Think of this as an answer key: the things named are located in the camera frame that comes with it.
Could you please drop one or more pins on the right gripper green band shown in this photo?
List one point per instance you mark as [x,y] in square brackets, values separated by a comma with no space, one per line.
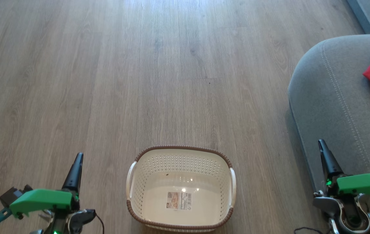
[363,185]

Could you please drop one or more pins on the white laundry basket brown rim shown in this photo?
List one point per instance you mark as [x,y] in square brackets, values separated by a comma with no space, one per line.
[152,182]

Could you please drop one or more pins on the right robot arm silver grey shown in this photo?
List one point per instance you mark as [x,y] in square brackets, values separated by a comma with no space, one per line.
[347,211]

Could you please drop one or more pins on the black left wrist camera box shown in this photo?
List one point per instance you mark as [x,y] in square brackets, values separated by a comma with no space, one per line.
[11,195]

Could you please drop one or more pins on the grey fabric sofa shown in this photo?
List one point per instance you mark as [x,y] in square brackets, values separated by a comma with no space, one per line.
[334,97]

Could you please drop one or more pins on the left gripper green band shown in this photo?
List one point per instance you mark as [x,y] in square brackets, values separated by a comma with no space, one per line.
[42,200]

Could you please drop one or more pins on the paper label in basket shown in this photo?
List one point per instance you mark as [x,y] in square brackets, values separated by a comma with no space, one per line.
[178,201]

